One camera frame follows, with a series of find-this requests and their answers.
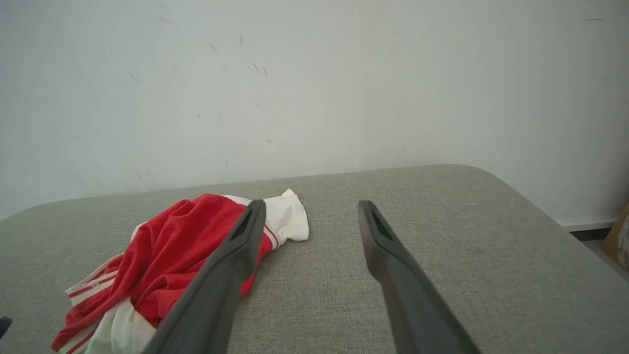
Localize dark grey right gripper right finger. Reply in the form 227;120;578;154
358;200;481;354

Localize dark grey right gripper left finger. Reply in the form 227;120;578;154
143;199;267;354

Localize red and white garment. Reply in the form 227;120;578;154
52;189;309;354

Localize white skirting board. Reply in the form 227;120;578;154
560;218;618;233

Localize brown cardboard box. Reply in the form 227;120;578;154
602;204;629;272

